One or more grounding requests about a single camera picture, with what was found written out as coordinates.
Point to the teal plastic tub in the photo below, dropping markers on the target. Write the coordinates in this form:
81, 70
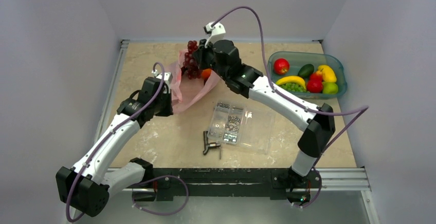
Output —
298, 59

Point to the orange red fruit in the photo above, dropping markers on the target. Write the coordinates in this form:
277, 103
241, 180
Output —
205, 74

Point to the red apple from bag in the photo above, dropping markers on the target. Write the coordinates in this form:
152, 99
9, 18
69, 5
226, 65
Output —
281, 66

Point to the green lime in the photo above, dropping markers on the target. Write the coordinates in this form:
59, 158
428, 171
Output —
330, 88

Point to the yellow banana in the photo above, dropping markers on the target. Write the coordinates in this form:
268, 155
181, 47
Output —
291, 79

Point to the dark green avocado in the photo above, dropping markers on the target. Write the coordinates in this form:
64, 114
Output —
306, 70

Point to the pink plastic bag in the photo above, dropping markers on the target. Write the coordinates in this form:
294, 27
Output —
185, 92

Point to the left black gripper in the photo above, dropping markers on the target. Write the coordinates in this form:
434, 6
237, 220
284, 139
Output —
168, 111

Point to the clear plastic screw box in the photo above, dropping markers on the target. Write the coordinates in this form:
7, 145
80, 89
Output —
245, 128

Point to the red apple in tub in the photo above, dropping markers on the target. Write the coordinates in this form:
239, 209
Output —
314, 84

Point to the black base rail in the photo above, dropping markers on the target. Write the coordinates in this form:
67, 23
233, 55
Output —
275, 184

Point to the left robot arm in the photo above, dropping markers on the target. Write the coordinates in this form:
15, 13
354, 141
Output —
88, 185

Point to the green grapes bunch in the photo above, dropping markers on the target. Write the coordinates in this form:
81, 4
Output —
293, 87

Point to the black metal tool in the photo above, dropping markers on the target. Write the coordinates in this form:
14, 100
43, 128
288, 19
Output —
210, 145

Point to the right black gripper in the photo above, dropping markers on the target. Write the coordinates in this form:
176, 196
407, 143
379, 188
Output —
201, 58

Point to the purple grapes bunch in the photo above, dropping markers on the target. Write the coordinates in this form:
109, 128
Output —
190, 67

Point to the aluminium frame rail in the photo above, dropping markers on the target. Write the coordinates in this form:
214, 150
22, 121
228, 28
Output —
332, 180

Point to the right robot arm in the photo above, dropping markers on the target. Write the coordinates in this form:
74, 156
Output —
316, 122

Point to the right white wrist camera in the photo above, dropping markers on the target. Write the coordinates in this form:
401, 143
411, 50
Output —
215, 32

